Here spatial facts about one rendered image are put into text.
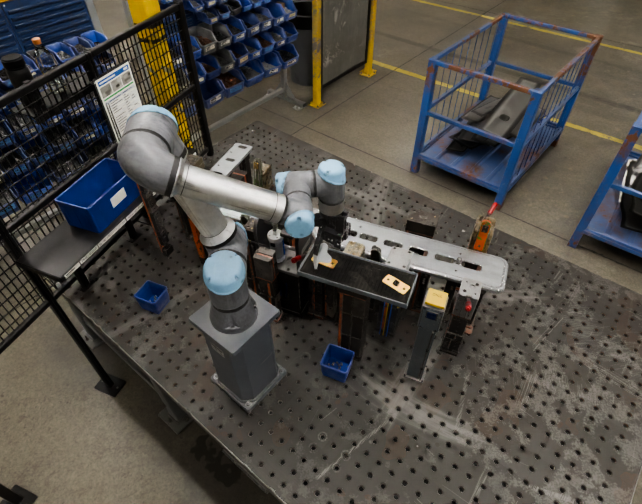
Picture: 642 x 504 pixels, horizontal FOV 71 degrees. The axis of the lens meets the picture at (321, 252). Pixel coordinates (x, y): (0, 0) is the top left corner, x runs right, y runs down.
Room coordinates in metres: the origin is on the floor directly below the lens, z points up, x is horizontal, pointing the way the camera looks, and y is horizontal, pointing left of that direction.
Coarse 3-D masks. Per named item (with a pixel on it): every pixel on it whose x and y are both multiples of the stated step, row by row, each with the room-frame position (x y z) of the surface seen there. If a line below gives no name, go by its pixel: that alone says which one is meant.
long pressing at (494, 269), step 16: (224, 208) 1.48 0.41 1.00; (352, 224) 1.37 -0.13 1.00; (368, 224) 1.37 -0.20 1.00; (352, 240) 1.28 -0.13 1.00; (384, 240) 1.28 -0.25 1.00; (400, 240) 1.28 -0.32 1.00; (416, 240) 1.28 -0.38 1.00; (432, 240) 1.28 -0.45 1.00; (368, 256) 1.20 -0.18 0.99; (384, 256) 1.19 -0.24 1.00; (416, 256) 1.19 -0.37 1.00; (432, 256) 1.19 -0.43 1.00; (448, 256) 1.19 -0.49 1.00; (464, 256) 1.19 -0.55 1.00; (480, 256) 1.19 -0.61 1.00; (496, 256) 1.19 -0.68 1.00; (432, 272) 1.11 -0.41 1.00; (448, 272) 1.11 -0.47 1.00; (464, 272) 1.11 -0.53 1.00; (480, 272) 1.11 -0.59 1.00; (496, 272) 1.11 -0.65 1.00; (496, 288) 1.03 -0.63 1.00
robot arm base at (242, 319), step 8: (248, 296) 0.84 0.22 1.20; (248, 304) 0.83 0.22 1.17; (256, 304) 0.87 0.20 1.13; (216, 312) 0.80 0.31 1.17; (224, 312) 0.79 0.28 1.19; (232, 312) 0.79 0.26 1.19; (240, 312) 0.80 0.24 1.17; (248, 312) 0.82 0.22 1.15; (256, 312) 0.84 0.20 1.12; (216, 320) 0.79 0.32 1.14; (224, 320) 0.79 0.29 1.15; (232, 320) 0.79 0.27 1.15; (240, 320) 0.79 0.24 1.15; (248, 320) 0.80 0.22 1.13; (216, 328) 0.79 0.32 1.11; (224, 328) 0.78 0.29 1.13; (232, 328) 0.78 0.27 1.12; (240, 328) 0.78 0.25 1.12; (248, 328) 0.79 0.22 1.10
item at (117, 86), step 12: (108, 72) 1.82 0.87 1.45; (120, 72) 1.88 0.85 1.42; (132, 72) 1.94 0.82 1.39; (96, 84) 1.75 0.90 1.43; (108, 84) 1.80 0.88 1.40; (120, 84) 1.86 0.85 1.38; (132, 84) 1.92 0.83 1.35; (108, 96) 1.78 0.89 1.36; (120, 96) 1.84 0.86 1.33; (132, 96) 1.90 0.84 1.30; (108, 108) 1.76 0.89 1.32; (120, 108) 1.82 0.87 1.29; (132, 108) 1.88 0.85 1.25; (108, 120) 1.74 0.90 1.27; (120, 120) 1.80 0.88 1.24; (120, 132) 1.78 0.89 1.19
